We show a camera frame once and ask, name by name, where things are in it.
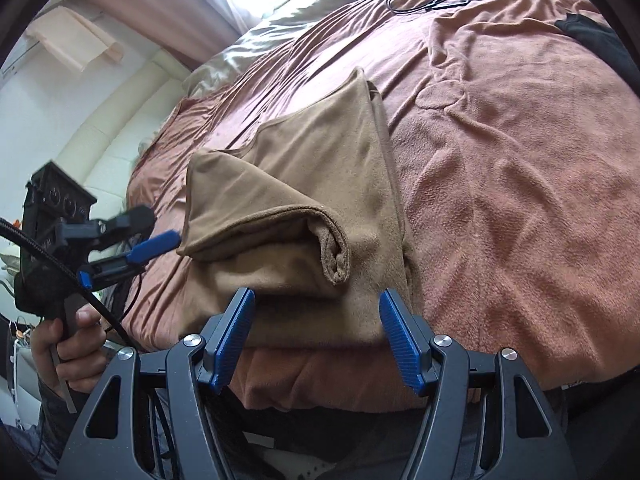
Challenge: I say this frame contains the cream padded headboard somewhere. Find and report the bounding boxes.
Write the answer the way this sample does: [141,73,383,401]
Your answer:
[55,49,193,223]

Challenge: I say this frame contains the olive green duvet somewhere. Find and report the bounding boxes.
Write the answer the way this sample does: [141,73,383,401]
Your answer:
[182,0,443,97]

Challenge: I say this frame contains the person's left forearm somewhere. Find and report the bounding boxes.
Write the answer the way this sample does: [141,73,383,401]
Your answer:
[30,380,96,467]

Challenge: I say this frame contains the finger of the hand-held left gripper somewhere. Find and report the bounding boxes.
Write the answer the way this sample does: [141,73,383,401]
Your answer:
[99,204,182,264]
[77,255,147,291]

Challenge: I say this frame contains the rust brown fleece blanket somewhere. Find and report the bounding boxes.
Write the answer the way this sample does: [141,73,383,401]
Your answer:
[122,0,640,413]

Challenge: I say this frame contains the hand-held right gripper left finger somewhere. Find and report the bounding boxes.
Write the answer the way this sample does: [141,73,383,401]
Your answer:
[57,287,257,480]

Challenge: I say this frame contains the black braided cable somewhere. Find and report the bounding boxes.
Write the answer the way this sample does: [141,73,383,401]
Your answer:
[0,216,137,352]

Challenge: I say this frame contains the brown printed t-shirt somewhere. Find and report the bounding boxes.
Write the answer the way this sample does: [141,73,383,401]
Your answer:
[179,65,417,352]

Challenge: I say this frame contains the person's left hand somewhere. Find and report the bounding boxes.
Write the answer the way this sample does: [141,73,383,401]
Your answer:
[30,306,109,402]

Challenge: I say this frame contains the pink curtain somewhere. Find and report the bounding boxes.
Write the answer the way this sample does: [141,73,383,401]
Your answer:
[80,0,253,72]

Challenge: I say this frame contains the black cloth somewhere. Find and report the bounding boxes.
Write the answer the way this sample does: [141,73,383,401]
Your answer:
[554,12,640,92]

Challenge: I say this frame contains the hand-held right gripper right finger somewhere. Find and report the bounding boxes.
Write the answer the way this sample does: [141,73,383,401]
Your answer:
[378,288,582,480]

